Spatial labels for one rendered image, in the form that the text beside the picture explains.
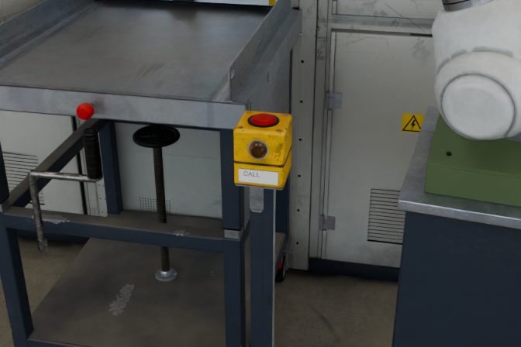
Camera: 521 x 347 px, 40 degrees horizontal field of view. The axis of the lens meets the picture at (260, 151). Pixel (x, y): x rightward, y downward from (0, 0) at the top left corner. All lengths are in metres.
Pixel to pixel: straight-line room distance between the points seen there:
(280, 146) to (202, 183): 1.16
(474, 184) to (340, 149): 0.88
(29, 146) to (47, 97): 0.93
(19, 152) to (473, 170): 1.58
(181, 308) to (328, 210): 0.56
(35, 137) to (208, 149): 0.56
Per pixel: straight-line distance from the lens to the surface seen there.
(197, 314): 1.88
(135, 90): 1.42
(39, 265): 2.45
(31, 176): 1.54
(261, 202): 1.17
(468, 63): 1.05
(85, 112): 1.39
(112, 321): 1.89
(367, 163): 2.08
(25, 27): 1.77
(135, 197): 2.34
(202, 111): 1.36
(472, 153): 1.27
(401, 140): 2.05
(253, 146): 1.09
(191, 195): 2.27
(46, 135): 2.34
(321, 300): 2.21
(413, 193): 1.25
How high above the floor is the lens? 1.35
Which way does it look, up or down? 26 degrees down
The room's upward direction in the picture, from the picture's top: straight up
